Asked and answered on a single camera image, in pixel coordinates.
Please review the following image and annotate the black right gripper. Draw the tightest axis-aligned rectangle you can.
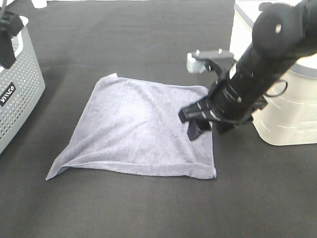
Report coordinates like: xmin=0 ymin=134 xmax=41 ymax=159
xmin=178 ymin=98 xmax=253 ymax=141

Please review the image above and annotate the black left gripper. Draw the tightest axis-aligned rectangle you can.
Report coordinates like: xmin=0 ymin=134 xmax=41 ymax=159
xmin=0 ymin=10 xmax=22 ymax=69

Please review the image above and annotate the grey-blue microfibre towel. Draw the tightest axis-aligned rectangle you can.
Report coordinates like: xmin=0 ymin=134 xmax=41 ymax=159
xmin=46 ymin=74 xmax=216 ymax=179

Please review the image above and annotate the white cup at table edge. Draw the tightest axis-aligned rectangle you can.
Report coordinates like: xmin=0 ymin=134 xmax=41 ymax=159
xmin=31 ymin=0 xmax=48 ymax=9

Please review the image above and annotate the grey perforated laundry basket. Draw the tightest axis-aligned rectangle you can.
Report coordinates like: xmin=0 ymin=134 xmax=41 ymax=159
xmin=0 ymin=16 xmax=46 ymax=152

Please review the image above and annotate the black table cloth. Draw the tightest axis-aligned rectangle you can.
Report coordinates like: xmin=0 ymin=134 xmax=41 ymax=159
xmin=0 ymin=0 xmax=317 ymax=238

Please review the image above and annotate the white basket with grey rim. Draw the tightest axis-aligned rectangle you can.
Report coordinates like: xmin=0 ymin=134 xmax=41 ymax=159
xmin=229 ymin=0 xmax=317 ymax=146

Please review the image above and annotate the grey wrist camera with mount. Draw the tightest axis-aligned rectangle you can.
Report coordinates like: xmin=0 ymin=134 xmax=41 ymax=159
xmin=186 ymin=49 xmax=236 ymax=79

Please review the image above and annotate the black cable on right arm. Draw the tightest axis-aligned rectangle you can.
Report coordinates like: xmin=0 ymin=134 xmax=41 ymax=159
xmin=264 ymin=78 xmax=289 ymax=98

